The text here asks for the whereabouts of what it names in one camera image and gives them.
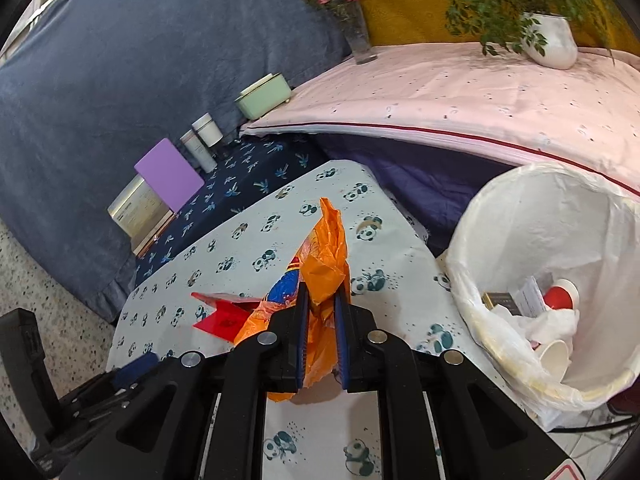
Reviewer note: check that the slim white bottle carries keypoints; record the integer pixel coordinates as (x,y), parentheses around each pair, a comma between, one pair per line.
(197,152)

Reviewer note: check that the glass vase with pink flowers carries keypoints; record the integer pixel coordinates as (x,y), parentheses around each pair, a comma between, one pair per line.
(357,35)

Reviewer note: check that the red paper envelope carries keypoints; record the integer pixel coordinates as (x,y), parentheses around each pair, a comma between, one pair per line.
(225,322)

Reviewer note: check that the pale green box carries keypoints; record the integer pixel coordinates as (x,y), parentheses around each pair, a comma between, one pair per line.
(262,97)

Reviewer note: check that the green leafy plant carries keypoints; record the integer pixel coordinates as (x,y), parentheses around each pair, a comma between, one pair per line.
(480,0)

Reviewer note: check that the white plant pot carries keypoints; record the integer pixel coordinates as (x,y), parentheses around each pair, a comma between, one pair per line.
(550,40)

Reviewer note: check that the black and gold box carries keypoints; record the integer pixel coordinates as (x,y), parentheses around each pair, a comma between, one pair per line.
(500,301)

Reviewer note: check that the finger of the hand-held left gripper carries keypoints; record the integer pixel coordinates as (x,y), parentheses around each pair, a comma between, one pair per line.
(135,367)

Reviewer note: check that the purple box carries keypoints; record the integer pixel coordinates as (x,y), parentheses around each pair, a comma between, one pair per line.
(170,175)

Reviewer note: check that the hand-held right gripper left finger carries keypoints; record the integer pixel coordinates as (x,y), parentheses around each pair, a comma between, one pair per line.
(301,340)

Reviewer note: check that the small red paper cup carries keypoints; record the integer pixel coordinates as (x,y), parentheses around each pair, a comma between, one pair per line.
(557,297)

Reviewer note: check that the yellow cloth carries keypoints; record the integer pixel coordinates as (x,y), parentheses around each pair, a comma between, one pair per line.
(410,10)

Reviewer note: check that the white jar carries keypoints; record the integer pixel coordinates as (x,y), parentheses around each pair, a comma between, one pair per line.
(207,130)

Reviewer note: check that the dark purple blanket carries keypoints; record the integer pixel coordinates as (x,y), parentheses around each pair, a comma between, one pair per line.
(425,180)

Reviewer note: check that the orange plastic bag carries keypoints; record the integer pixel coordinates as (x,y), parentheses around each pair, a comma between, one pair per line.
(325,250)

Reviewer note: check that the pink cloth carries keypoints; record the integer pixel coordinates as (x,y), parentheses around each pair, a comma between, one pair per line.
(450,95)

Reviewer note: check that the white tissue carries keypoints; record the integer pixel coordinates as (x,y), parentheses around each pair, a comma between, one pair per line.
(550,327)

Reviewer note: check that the white printed receipt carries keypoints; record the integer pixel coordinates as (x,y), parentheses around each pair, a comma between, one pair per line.
(530,295)

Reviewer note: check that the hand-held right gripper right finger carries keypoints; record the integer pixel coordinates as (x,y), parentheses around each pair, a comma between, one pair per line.
(341,340)

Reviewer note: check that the trash bin with white bag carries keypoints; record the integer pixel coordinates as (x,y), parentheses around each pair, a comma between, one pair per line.
(550,210)

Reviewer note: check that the large red paper cup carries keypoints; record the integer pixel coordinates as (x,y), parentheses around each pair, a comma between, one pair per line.
(552,360)

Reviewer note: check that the gold and white box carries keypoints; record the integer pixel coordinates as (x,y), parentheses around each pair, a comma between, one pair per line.
(137,212)

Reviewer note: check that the dark blue patterned cloth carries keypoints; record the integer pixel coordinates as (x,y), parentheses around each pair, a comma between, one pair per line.
(240,180)

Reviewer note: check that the grey-blue blanket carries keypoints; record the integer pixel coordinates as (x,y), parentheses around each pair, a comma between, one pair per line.
(125,60)

